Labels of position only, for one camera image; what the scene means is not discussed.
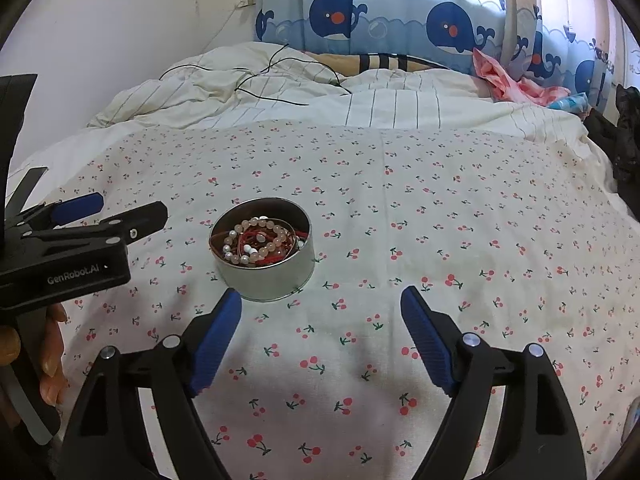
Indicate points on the person's left hand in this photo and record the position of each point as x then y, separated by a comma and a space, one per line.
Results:
52, 350

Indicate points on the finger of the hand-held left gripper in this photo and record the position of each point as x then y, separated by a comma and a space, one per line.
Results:
77, 207
145, 220

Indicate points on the pink cloth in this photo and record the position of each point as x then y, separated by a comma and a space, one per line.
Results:
505, 80

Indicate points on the white striped duvet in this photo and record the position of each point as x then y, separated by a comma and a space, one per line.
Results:
400, 105

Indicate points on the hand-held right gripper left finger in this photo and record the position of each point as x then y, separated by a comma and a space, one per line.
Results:
215, 345

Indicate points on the blue packet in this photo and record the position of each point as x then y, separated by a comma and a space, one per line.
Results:
567, 102

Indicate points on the dark clothing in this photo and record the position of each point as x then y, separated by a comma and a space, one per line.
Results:
625, 150

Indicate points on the cherry print bedsheet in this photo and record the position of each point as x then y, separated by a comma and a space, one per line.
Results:
450, 210

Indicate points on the round metal tin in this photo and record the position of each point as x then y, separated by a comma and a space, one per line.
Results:
270, 280

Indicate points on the tan black striped pillow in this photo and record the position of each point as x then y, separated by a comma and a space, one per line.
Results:
345, 62

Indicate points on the blue whale print curtain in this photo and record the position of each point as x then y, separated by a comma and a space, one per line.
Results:
335, 10

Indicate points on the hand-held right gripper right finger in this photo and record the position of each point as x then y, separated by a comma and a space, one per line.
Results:
430, 345

